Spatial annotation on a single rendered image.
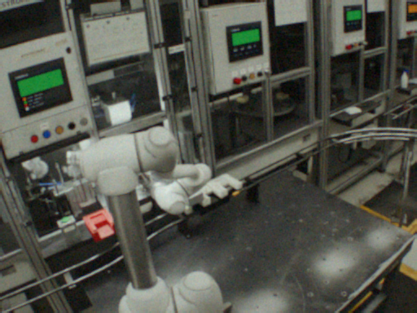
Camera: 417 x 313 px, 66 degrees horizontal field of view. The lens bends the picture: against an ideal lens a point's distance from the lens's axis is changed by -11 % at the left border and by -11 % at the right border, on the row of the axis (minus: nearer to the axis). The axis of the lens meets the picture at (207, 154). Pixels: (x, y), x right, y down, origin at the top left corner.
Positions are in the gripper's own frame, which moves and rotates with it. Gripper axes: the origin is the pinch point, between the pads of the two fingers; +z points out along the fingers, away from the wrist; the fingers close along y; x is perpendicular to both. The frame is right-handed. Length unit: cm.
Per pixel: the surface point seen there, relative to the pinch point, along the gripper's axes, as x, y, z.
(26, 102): 47, 58, -11
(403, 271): -138, -100, -96
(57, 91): 33, 59, -11
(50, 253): 60, -10, -20
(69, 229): 47, -1, -20
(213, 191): -32.0, -14.7, -20.7
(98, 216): 30.8, -5.7, -12.7
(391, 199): -212, -100, -39
